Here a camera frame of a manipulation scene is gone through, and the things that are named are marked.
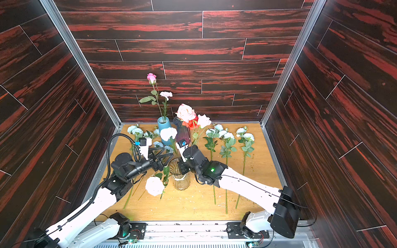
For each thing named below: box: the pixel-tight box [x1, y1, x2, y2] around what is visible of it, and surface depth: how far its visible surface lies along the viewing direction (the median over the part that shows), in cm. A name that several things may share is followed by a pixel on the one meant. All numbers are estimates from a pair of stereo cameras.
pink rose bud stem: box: [139, 72, 164, 118], surface depth 90 cm
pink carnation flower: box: [159, 91, 174, 120], surface depth 92 cm
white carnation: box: [160, 127, 178, 142], surface depth 67 cm
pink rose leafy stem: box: [175, 103, 197, 123], surface depth 68 cm
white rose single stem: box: [145, 166, 172, 200], surface depth 49 cm
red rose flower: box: [181, 116, 201, 131], surface depth 70 cm
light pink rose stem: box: [197, 113, 212, 137], surface depth 67 cm
